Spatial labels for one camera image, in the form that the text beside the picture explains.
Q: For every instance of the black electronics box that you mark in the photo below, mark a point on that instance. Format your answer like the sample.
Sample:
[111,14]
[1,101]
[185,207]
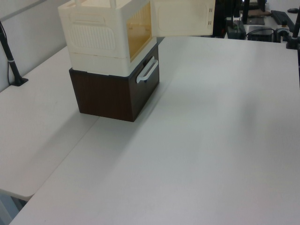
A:
[261,32]

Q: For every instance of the cream plastic cabinet door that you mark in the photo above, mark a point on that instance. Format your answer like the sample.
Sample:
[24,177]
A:
[182,17]

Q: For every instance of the black camera stand pole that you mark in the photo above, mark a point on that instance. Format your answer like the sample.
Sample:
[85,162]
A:
[9,56]

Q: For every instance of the black computer mouse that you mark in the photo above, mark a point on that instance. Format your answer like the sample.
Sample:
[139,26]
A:
[292,10]

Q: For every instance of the black monitor stand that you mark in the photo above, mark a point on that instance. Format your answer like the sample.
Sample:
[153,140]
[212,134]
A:
[250,14]

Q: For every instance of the black controller box green label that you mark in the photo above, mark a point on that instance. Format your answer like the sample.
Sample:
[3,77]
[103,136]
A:
[235,27]

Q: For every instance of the black keyboard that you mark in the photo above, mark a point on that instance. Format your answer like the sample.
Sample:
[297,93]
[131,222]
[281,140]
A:
[281,15]

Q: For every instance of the cream plastic cabinet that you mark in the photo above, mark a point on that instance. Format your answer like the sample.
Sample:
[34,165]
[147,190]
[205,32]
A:
[93,39]

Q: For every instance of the dark brown wooden drawer box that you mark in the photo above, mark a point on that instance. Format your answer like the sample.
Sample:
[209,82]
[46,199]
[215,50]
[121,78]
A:
[105,96]

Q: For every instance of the black clamp pole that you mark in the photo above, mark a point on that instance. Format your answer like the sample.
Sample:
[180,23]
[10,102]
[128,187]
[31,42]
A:
[294,30]

